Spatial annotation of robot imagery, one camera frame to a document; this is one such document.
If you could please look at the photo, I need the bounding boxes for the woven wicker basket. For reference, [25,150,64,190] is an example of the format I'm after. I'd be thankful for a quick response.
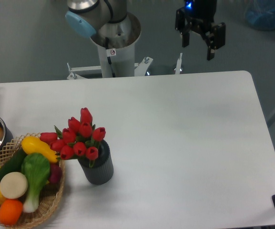
[0,133,65,229]

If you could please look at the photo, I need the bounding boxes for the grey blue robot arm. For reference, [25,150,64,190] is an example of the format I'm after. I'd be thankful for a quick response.
[65,0,226,60]

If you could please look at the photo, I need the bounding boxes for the dark green cucumber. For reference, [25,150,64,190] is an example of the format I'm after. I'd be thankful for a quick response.
[0,148,27,182]

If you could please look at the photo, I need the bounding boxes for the red tulip bouquet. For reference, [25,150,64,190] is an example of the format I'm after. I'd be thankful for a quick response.
[40,107,106,168]

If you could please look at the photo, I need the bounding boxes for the green bok choy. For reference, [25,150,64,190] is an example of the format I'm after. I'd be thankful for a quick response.
[21,153,50,213]

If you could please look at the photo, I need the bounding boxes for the orange fruit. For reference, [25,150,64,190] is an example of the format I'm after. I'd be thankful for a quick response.
[0,199,23,226]

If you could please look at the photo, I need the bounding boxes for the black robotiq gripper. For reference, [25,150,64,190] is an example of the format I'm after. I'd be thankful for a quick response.
[175,0,226,61]

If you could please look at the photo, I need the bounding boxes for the yellow squash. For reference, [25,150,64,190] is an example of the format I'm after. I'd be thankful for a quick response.
[21,136,58,163]

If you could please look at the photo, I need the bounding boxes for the dark grey ribbed vase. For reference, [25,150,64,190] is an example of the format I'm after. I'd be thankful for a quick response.
[78,140,114,185]

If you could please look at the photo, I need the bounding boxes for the beige round bun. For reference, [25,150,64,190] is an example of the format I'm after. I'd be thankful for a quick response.
[0,172,28,199]

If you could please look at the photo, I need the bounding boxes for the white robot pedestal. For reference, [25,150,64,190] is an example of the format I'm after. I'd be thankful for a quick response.
[66,12,184,80]

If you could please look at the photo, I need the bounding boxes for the blue plastic bag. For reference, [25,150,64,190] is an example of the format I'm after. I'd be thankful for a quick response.
[244,0,275,31]

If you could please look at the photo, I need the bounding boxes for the purple red radish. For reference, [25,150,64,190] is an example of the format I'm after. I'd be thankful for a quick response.
[48,164,62,184]

